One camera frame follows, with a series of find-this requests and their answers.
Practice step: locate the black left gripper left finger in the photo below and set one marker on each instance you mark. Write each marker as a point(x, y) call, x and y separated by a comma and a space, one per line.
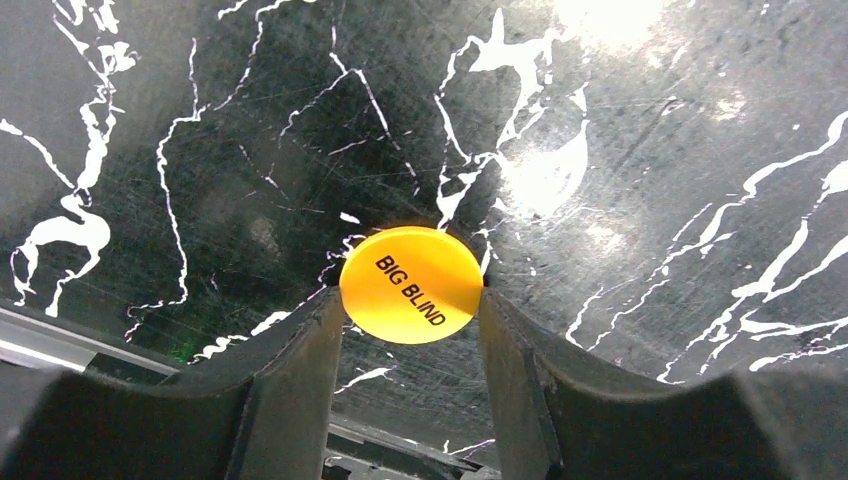
point(257, 410)

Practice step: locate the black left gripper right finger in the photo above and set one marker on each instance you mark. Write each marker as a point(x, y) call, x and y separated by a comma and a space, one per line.
point(560, 412)

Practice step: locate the yellow dealer button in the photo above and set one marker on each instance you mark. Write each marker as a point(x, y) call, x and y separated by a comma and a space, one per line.
point(411, 285)

